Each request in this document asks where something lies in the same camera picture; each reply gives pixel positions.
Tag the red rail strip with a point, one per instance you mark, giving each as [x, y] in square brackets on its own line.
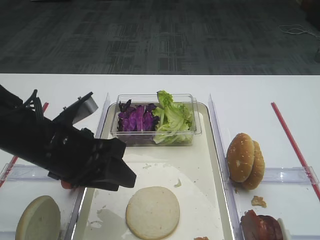
[296, 149]
[10, 137]

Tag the sesame bun top rear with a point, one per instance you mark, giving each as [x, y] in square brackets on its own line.
[258, 169]

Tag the left red rail strip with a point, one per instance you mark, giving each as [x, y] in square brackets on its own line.
[10, 137]

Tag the right red rail strip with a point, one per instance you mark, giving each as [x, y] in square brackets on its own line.
[296, 149]

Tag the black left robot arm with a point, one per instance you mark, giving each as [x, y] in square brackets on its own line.
[33, 150]

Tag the clear upper right pusher track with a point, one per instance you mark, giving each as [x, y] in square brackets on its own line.
[293, 175]

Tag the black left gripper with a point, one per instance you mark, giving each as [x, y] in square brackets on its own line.
[111, 173]

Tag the bun half standing left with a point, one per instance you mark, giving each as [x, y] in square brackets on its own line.
[41, 220]

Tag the purple cabbage pieces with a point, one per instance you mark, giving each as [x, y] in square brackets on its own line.
[139, 118]

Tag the fried crumb on table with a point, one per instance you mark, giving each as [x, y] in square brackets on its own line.
[258, 201]

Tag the red tomato slices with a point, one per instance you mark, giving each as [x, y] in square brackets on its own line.
[66, 185]

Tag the sesame bun top front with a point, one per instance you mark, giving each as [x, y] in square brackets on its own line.
[240, 157]

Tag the stacked meat slices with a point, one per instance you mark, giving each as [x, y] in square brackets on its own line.
[260, 227]

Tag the clear left long divider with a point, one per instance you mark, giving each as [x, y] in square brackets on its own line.
[78, 161]

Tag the white metal tray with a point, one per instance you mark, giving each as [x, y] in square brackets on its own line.
[191, 172]

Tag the clear pusher track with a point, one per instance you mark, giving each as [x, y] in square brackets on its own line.
[293, 175]
[22, 172]

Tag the green lettuce leaves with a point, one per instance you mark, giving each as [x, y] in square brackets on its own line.
[173, 117]

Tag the clear upper left pusher track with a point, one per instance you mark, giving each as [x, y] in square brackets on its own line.
[22, 172]

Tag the sesame bun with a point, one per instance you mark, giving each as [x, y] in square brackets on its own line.
[258, 169]
[240, 157]

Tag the clear plastic salad box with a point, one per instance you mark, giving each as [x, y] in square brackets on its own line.
[146, 138]

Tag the bun bottom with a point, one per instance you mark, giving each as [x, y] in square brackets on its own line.
[153, 213]

